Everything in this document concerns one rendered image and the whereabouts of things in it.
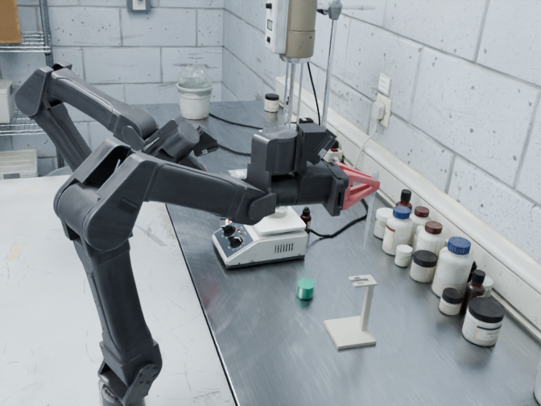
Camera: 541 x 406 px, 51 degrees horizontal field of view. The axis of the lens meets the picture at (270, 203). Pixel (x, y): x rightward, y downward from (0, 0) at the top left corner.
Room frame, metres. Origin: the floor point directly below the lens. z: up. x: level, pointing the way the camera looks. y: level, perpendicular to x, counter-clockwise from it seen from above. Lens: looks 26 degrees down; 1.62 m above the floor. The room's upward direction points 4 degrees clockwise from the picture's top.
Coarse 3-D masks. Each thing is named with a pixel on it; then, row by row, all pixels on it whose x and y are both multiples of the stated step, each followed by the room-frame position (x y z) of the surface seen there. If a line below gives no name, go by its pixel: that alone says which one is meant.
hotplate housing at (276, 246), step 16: (256, 240) 1.13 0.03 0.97; (272, 240) 1.14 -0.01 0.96; (288, 240) 1.15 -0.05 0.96; (304, 240) 1.17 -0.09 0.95; (224, 256) 1.12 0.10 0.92; (240, 256) 1.11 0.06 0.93; (256, 256) 1.13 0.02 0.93; (272, 256) 1.14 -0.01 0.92; (288, 256) 1.16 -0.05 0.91; (304, 256) 1.17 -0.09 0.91
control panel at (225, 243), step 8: (232, 224) 1.22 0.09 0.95; (240, 224) 1.21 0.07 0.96; (216, 232) 1.21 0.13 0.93; (240, 232) 1.18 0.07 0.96; (248, 232) 1.17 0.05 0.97; (224, 240) 1.17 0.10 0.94; (248, 240) 1.14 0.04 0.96; (224, 248) 1.14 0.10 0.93; (232, 248) 1.13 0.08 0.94; (240, 248) 1.12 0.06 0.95
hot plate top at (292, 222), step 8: (288, 208) 1.26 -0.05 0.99; (288, 216) 1.22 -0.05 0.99; (296, 216) 1.22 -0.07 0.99; (256, 224) 1.17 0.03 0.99; (264, 224) 1.17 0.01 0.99; (272, 224) 1.17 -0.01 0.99; (280, 224) 1.18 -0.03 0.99; (288, 224) 1.18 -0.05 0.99; (296, 224) 1.18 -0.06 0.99; (304, 224) 1.19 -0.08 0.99; (264, 232) 1.14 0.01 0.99; (272, 232) 1.14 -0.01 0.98; (280, 232) 1.15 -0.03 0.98
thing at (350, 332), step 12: (360, 276) 0.92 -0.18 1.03; (372, 288) 0.91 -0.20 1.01; (324, 324) 0.92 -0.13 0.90; (336, 324) 0.92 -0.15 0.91; (348, 324) 0.92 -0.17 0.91; (360, 324) 0.91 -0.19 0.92; (336, 336) 0.88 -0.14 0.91; (348, 336) 0.89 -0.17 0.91; (360, 336) 0.89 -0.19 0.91; (372, 336) 0.89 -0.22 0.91
